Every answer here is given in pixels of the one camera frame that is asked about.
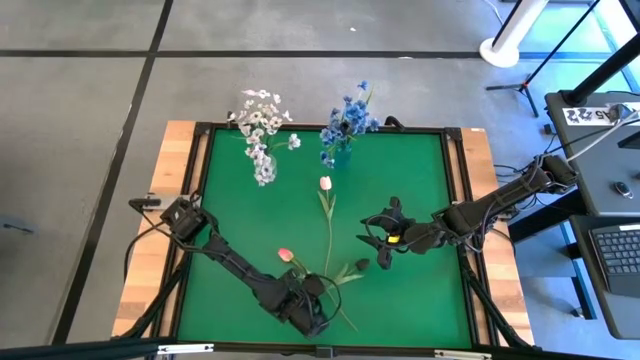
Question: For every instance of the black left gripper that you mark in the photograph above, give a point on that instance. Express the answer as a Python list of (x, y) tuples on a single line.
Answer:
[(305, 290)]

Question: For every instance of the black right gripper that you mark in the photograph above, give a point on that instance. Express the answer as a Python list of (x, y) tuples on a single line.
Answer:
[(415, 235)]

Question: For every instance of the orange-pink tulip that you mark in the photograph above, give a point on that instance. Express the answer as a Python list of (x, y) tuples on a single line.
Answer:
[(285, 255)]

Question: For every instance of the pink tulip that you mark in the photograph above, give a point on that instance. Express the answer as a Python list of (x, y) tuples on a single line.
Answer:
[(325, 183)]

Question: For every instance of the white flower spray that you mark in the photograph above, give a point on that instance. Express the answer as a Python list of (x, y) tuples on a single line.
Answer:
[(256, 120)]

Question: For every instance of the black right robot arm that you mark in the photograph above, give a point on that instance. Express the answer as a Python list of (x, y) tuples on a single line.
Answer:
[(500, 200)]

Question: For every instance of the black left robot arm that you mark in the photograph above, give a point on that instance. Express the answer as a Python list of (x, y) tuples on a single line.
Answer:
[(235, 265)]

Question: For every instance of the teal glass vase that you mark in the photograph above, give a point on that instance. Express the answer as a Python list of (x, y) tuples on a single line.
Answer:
[(343, 161)]

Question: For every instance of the clear glass vase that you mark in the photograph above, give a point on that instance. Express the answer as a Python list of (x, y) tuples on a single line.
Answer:
[(274, 162)]

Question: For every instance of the green table mat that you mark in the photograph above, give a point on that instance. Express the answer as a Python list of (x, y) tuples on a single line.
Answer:
[(250, 200)]

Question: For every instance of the black hook clamp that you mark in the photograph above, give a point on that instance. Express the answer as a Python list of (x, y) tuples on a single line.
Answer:
[(395, 121)]

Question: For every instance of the black gantry leg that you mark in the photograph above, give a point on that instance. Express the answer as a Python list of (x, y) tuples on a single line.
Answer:
[(494, 300), (159, 300)]

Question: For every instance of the black desk foot bar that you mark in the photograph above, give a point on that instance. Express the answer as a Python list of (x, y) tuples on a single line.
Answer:
[(540, 225)]

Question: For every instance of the black tripod stand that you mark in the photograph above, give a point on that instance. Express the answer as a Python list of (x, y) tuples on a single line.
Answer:
[(524, 86)]

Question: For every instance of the dark grey desk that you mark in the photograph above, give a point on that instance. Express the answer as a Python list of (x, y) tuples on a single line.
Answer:
[(585, 280)]

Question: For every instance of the white paper label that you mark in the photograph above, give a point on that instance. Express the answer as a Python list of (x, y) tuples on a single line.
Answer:
[(585, 115)]

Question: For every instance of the black keyboard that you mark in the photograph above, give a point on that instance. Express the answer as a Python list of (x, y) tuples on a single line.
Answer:
[(620, 255)]

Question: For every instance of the black key fob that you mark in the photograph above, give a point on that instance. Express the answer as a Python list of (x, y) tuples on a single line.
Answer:
[(623, 189)]

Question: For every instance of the dark metal bar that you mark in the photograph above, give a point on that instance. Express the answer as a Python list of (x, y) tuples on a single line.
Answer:
[(75, 350)]

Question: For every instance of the small grey device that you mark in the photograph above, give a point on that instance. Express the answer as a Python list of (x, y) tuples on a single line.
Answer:
[(620, 111)]

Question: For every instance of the black diagonal pole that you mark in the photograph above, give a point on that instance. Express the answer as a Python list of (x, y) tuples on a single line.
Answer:
[(600, 70)]

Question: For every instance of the grey floor object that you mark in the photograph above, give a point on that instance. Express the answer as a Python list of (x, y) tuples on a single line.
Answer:
[(17, 227)]

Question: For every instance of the black aluminium table frame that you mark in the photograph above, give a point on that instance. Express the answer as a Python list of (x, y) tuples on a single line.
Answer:
[(425, 130)]

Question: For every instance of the silver metal bracket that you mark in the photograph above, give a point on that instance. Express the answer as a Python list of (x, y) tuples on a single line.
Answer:
[(462, 354), (185, 348)]

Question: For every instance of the white post with round base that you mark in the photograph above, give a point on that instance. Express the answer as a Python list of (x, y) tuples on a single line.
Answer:
[(500, 52)]

